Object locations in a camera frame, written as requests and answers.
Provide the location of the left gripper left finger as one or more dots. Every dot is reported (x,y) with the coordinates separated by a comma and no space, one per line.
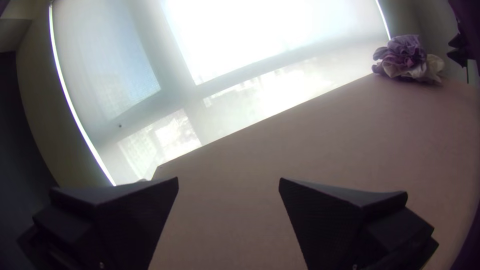
(112,221)

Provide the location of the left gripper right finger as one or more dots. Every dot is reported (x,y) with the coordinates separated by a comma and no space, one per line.
(337,225)

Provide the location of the heap of clothes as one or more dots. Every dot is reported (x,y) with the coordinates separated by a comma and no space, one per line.
(405,56)

